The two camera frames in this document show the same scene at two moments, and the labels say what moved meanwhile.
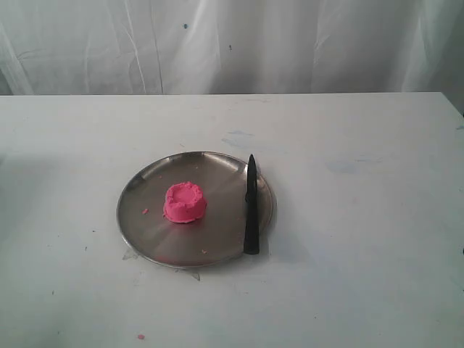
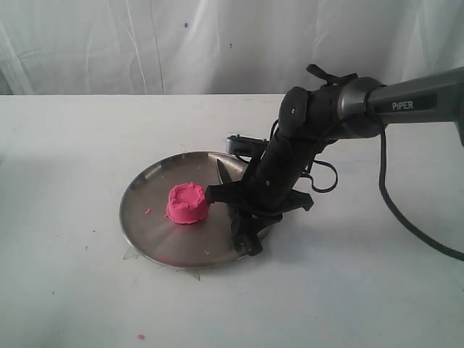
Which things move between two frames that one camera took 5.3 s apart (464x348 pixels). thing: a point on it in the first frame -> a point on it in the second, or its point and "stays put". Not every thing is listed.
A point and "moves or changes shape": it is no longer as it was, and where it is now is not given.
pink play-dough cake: x=185 y=202 stays put
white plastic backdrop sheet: x=106 y=47 stays put
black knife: x=251 y=235 moves or changes shape
